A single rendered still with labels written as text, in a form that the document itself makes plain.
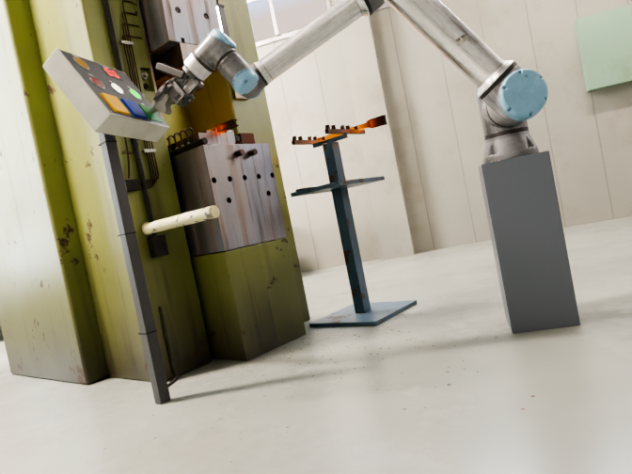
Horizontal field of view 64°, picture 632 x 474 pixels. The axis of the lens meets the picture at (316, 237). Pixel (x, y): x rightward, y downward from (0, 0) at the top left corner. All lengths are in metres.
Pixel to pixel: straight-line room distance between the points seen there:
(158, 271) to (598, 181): 4.11
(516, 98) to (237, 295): 1.29
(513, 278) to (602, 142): 3.52
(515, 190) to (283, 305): 1.12
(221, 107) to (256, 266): 0.87
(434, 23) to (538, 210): 0.70
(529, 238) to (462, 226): 3.27
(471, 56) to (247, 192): 1.08
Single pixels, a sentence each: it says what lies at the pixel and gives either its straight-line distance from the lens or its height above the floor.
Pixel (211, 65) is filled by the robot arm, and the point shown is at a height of 1.10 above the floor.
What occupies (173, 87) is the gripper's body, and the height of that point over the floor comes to 1.06.
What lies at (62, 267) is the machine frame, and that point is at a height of 0.53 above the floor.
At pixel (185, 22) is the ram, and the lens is 2.43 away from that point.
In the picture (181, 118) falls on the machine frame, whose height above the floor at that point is 1.18.
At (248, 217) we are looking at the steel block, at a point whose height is 0.59.
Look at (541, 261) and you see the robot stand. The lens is 1.90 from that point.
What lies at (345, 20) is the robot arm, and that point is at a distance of 1.95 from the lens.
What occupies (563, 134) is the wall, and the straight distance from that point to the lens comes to 5.24.
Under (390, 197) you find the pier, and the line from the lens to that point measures 5.00.
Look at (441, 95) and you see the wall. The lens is 5.21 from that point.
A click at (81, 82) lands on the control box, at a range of 1.78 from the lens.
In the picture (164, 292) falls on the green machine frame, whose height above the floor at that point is 0.35.
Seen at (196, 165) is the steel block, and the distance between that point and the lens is 2.22.
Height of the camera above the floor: 0.53
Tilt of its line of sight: 2 degrees down
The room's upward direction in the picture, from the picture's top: 11 degrees counter-clockwise
